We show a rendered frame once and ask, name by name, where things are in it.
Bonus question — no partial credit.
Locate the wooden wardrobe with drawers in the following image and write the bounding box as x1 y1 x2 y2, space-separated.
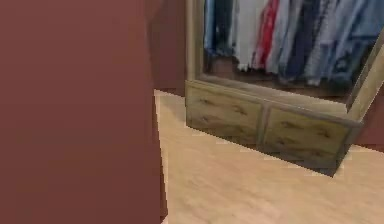
184 0 384 178

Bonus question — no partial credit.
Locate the blue hanging garment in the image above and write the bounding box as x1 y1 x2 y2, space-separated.
203 0 234 58

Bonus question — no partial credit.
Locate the white hanging garment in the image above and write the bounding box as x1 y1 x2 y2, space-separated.
233 0 270 72

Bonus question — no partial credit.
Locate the red hanging garment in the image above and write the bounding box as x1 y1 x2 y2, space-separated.
252 0 280 70

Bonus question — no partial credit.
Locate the dark navy hanging garment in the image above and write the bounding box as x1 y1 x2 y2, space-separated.
285 0 323 81

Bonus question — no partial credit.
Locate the light blue hanging shirt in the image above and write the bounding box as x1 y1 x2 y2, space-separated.
304 0 384 87

